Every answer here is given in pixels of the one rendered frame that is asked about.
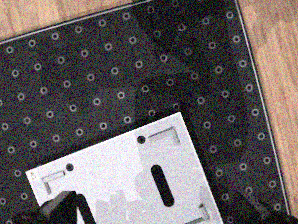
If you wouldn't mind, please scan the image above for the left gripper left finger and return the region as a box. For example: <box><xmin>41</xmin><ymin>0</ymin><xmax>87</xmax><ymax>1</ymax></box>
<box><xmin>12</xmin><ymin>190</ymin><xmax>77</xmax><ymax>224</ymax></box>

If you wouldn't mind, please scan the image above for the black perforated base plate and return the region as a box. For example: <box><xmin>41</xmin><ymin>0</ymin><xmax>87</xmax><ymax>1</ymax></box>
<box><xmin>0</xmin><ymin>0</ymin><xmax>291</xmax><ymax>224</ymax></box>

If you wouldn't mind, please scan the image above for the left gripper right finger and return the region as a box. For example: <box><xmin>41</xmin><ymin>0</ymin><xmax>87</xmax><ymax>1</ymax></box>
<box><xmin>233</xmin><ymin>192</ymin><xmax>298</xmax><ymax>224</ymax></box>

